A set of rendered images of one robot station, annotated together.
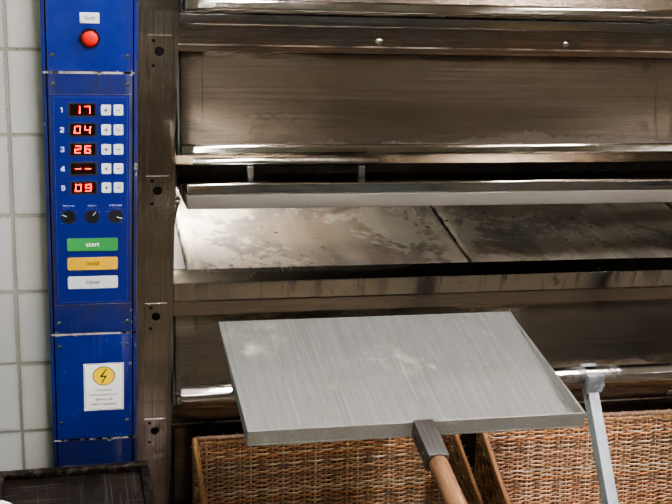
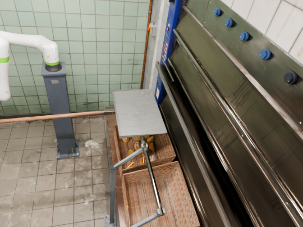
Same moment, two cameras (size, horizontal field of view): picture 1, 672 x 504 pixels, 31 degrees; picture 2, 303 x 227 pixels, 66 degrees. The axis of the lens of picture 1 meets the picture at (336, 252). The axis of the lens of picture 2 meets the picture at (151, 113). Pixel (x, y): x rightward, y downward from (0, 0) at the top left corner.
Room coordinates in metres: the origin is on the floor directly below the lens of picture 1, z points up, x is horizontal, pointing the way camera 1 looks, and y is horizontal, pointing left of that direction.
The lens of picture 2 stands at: (1.75, -1.55, 2.45)
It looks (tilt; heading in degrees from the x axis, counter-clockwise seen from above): 42 degrees down; 85
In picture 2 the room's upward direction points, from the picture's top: 9 degrees clockwise
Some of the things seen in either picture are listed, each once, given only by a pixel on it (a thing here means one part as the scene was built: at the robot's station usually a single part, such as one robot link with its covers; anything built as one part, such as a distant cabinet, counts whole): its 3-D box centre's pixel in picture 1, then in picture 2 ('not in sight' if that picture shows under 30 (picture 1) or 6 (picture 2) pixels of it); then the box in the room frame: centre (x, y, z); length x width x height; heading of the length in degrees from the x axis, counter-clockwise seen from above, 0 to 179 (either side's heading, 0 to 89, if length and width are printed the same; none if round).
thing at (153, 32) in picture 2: not in sight; (153, 29); (1.82, 0.87, 1.46); 0.10 x 0.07 x 0.10; 104
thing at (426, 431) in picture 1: (429, 444); (109, 111); (1.53, -0.17, 1.18); 0.09 x 0.04 x 0.03; 14
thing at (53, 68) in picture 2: not in sight; (52, 61); (0.92, 0.39, 1.23); 0.26 x 0.15 x 0.06; 108
